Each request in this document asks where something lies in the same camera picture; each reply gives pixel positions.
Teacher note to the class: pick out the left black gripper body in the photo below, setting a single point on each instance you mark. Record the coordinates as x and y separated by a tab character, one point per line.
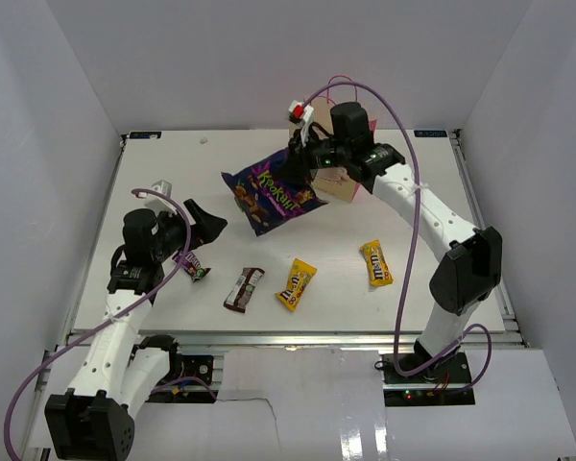
173	236

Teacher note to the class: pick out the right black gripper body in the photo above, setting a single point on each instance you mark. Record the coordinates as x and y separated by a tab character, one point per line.
324	154

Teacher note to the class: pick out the purple Krokant snack bag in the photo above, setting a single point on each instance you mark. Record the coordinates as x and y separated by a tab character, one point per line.
267	201

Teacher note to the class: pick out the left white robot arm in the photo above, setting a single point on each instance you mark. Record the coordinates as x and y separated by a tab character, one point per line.
94	419

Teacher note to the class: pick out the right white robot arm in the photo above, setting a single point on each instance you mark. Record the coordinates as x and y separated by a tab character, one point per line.
469	258

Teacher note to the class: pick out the beige pink paper bag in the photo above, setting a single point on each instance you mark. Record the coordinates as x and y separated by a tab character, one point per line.
335	181

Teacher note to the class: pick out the purple M&M's pack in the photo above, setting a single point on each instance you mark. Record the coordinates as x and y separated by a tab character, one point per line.
191	265

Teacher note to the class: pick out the brown chocolate bar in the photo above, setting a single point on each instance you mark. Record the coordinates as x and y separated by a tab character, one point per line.
241	292

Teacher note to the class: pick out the left blue table label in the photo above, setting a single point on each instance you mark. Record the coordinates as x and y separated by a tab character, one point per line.
144	135

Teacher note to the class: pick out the blue table label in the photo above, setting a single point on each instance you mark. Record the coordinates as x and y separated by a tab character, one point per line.
144	135
430	133

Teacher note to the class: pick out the yellow M&M's pack centre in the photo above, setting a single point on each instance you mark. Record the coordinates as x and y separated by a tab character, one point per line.
301	274

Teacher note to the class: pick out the yellow m&m's pack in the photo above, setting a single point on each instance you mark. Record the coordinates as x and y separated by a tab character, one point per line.
378	269
301	274

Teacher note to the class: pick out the right blue table label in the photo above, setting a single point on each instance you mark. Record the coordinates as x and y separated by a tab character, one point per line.
430	133

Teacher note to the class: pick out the yellow M&M's pack right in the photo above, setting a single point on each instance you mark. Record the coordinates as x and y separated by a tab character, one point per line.
378	269

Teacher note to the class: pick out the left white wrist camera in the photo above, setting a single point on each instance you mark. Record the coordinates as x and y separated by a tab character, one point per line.
159	204

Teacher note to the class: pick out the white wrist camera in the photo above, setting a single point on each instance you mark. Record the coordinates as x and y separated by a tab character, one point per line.
159	204
302	116

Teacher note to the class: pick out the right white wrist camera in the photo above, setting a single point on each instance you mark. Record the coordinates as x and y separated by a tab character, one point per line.
302	116

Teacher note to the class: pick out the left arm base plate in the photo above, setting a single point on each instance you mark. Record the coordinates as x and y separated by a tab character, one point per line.
180	385

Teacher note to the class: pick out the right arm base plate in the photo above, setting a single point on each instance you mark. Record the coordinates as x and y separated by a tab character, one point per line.
446	385

